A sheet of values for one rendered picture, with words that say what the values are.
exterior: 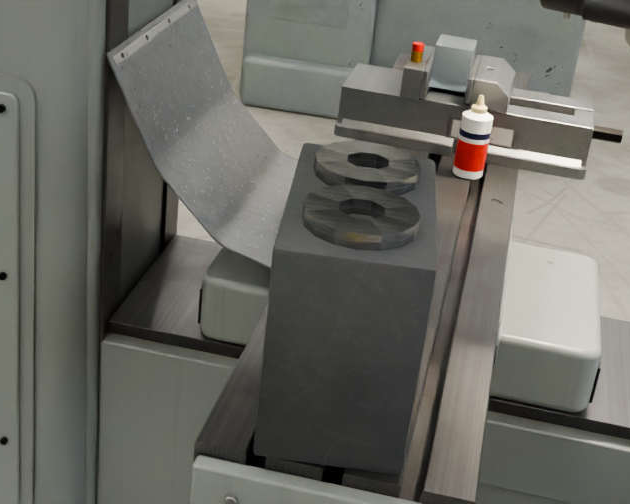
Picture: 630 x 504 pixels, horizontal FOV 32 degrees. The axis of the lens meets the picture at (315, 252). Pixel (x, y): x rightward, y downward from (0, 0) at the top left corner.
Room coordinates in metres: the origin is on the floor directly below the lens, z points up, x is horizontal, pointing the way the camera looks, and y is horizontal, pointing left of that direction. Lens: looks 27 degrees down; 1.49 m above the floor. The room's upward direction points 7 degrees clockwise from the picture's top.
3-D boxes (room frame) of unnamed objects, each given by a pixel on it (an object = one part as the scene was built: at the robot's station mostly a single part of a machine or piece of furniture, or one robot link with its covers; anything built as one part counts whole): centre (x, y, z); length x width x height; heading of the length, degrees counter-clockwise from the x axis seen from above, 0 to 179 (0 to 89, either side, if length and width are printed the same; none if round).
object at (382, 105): (1.50, -0.19, 1.00); 0.35 x 0.15 x 0.11; 80
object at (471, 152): (1.37, -0.19, 1.00); 0.04 x 0.04 x 0.11
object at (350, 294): (0.82, -0.03, 1.04); 0.22 x 0.12 x 0.20; 178
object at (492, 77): (1.50, -0.21, 1.03); 0.12 x 0.06 x 0.04; 170
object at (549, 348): (1.30, -0.13, 0.80); 0.50 x 0.35 x 0.12; 81
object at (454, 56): (1.51, -0.16, 1.05); 0.06 x 0.05 x 0.06; 170
